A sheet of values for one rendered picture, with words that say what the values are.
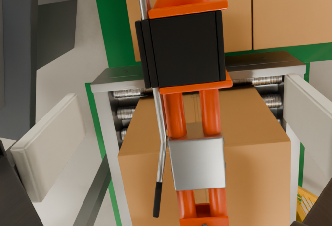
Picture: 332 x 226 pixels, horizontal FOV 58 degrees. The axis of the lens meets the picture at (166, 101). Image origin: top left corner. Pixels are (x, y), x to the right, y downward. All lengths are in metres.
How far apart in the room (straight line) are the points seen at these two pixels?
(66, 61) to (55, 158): 1.56
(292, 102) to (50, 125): 0.13
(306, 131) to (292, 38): 0.92
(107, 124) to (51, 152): 0.94
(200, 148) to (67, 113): 0.19
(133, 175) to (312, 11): 0.74
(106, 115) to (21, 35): 0.38
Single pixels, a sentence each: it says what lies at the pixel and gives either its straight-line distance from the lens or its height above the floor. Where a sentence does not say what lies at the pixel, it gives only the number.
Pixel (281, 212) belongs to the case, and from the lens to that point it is 0.84.
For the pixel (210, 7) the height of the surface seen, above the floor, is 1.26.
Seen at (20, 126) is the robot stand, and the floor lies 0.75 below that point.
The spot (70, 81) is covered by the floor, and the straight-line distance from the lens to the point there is 1.74.
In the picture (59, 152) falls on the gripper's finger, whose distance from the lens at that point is 0.17.
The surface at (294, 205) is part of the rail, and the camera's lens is 1.32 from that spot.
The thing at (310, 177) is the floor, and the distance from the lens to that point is 2.04.
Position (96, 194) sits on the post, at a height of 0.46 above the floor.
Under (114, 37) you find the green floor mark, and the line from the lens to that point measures 1.61.
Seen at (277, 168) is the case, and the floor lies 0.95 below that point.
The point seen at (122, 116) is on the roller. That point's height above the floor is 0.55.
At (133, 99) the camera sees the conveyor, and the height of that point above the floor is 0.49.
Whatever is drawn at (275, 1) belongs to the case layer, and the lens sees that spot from 1.05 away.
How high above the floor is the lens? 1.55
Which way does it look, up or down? 68 degrees down
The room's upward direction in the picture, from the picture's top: 171 degrees counter-clockwise
